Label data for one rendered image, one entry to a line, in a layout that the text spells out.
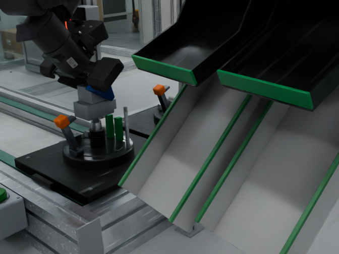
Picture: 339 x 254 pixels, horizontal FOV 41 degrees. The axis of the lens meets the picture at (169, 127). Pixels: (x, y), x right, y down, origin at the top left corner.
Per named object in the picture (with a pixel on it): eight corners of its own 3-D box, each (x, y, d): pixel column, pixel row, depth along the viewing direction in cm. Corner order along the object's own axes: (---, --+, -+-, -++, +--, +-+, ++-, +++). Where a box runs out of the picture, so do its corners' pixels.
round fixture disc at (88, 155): (93, 177, 80) (92, 167, 80) (49, 156, 89) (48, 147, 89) (148, 152, 90) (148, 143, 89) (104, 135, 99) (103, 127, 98)
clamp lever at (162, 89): (168, 117, 101) (158, 89, 97) (162, 115, 102) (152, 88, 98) (178, 108, 103) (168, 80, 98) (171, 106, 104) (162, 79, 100)
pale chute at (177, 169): (189, 234, 60) (170, 221, 57) (135, 196, 70) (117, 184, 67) (294, 64, 64) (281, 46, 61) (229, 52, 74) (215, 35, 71)
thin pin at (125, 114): (127, 148, 87) (125, 107, 84) (125, 147, 87) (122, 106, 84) (130, 147, 87) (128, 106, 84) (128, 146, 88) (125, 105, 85)
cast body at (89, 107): (88, 121, 83) (85, 84, 80) (74, 116, 86) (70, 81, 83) (122, 110, 89) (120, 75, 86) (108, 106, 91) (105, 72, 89)
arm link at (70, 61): (78, 61, 69) (100, 32, 71) (15, 48, 81) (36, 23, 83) (107, 93, 75) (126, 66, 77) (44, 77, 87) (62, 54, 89)
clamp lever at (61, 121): (75, 153, 84) (58, 122, 79) (69, 150, 85) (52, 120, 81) (89, 141, 86) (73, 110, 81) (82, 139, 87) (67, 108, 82)
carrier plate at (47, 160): (89, 207, 74) (88, 196, 74) (15, 167, 90) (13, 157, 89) (184, 160, 91) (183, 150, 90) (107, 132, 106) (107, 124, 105)
